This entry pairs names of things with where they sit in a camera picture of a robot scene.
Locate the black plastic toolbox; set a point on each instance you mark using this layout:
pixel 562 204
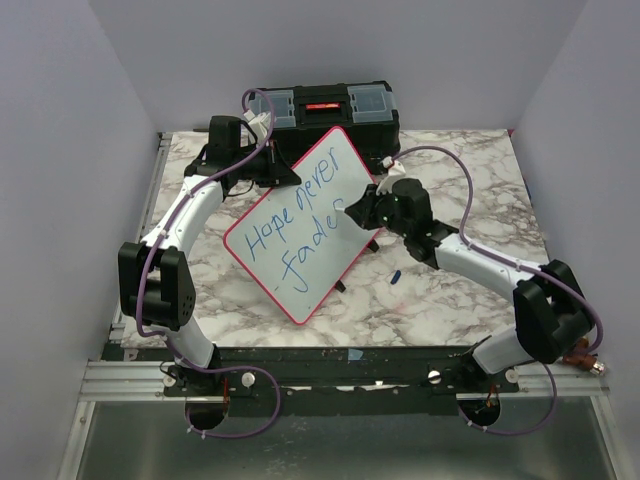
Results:
pixel 367 112

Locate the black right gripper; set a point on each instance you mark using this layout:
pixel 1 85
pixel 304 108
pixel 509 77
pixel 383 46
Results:
pixel 361 212

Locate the blue marker cap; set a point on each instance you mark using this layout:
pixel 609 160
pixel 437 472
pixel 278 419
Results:
pixel 395 278

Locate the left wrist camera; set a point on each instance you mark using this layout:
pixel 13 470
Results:
pixel 261 124

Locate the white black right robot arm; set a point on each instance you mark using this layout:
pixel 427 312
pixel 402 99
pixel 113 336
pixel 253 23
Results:
pixel 550 316

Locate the copper brass fitting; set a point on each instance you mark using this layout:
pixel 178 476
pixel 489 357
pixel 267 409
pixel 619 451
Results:
pixel 582 360

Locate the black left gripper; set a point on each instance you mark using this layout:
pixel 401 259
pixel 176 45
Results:
pixel 278 171

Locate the black mounting rail base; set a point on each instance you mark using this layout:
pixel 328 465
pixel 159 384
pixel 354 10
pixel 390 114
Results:
pixel 260 382

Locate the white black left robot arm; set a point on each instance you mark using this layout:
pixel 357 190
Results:
pixel 155 283

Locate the pink-framed whiteboard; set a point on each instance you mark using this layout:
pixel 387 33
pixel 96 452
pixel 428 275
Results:
pixel 292 242

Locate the aluminium frame rail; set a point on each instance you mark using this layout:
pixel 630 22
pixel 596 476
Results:
pixel 165 140

